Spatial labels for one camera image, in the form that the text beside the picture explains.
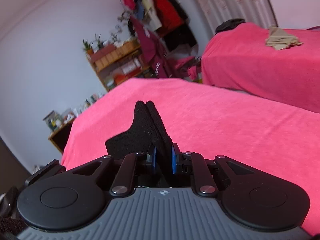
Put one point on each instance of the maroon hanging jacket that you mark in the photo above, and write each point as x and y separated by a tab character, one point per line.
150	47

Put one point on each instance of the red hanging jacket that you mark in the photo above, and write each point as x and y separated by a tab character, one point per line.
167	7

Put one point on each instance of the beige cloth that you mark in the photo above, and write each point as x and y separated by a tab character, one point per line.
280	40

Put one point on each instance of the dark cloth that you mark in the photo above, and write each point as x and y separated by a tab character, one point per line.
230	25

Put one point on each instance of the blue hanging garment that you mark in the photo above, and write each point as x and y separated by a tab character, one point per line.
140	11

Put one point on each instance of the wooden shelf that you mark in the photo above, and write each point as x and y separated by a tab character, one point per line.
117	60

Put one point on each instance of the far pink covered bed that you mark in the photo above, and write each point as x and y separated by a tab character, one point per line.
250	67

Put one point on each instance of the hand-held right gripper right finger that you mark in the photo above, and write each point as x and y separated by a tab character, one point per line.
173	162

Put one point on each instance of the pale window curtain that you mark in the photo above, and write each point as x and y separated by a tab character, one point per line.
225	0

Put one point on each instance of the potted green plant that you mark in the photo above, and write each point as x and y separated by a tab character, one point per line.
99	41
88	47

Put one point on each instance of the black hanging garment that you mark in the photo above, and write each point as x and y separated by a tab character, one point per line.
180	38

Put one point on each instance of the black pants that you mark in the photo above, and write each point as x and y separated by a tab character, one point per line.
147	127

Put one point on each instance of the beige hanging garment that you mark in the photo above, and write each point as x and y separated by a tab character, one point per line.
152	12

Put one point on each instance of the pink clothes pile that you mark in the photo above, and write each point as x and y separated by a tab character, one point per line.
188	66

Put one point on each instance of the low wooden cabinet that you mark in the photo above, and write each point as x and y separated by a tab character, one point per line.
60	136

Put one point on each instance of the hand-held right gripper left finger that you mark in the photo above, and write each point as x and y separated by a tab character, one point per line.
154	159

